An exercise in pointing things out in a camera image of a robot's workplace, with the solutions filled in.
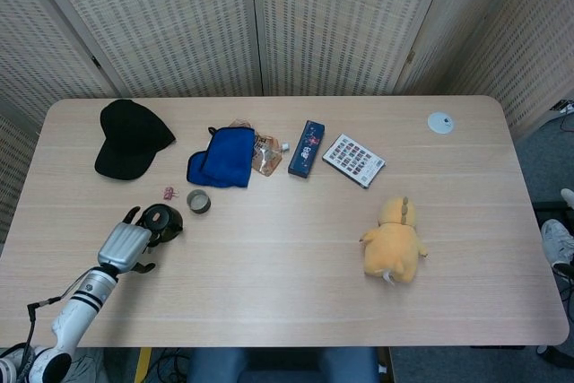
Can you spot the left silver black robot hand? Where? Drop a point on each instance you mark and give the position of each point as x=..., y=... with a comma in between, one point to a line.
x=123, y=246

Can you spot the black teapot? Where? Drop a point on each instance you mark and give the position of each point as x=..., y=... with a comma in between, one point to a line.
x=168, y=221

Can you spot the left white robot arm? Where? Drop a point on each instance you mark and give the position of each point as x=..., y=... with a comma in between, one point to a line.
x=78, y=311

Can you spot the pink binder clip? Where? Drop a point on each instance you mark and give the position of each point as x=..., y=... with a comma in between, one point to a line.
x=169, y=193

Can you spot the black baseball cap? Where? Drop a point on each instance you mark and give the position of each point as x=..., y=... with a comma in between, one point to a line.
x=130, y=141

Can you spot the grey cloth on floor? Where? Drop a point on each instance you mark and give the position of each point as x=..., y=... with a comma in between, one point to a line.
x=87, y=362

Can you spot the blue towel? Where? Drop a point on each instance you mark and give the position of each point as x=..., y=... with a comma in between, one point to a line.
x=224, y=159

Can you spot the blue padded seat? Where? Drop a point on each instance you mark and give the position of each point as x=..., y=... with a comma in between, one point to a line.
x=215, y=365

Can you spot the orange spout drink pouch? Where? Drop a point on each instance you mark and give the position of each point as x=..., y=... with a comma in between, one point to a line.
x=266, y=161

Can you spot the dark blue long box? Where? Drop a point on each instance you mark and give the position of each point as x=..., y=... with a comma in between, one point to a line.
x=305, y=150

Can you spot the woven folding screen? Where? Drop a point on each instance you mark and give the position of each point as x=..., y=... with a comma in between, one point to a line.
x=179, y=20

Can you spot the flat box with picture grid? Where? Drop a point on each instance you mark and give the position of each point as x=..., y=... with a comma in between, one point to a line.
x=354, y=159

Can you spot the yellow plush toy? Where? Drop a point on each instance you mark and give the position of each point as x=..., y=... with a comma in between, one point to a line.
x=394, y=244

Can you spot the white round table grommet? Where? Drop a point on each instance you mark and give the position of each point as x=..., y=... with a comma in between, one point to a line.
x=437, y=125

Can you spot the black stand base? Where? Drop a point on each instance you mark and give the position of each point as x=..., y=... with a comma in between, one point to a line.
x=547, y=207

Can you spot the white sneaker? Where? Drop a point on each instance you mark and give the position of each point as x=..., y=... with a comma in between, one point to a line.
x=568, y=197
x=558, y=239

